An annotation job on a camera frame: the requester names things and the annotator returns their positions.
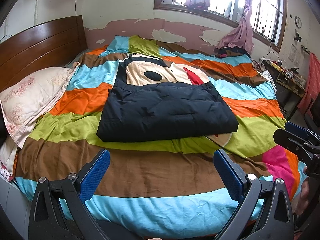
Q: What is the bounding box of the red checked cloth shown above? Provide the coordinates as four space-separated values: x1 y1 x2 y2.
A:
298 53 320 114

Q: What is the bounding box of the pale floral pillow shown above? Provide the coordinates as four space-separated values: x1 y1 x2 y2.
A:
1 62 80 148

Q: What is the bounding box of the dark clothes pile by wall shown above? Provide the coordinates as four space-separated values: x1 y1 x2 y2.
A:
215 47 251 58

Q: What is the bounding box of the dark navy padded jacket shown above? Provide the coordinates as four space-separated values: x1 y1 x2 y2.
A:
97 80 239 142

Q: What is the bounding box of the round wall clock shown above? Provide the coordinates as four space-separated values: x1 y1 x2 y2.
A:
295 16 302 29

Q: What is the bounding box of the brown framed window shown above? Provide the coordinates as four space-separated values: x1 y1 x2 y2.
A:
153 0 287 52

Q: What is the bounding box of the person's right hand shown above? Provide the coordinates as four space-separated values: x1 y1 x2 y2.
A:
291 176 310 216

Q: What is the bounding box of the colourful striped duvet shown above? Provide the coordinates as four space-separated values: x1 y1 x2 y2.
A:
15 36 306 239

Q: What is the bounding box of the brown wooden headboard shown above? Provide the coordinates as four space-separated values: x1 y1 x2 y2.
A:
1 15 87 91

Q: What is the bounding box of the cluttered wooden side table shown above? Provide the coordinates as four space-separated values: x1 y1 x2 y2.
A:
258 52 307 120

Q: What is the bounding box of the pink window curtain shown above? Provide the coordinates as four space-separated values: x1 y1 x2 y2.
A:
215 0 253 54

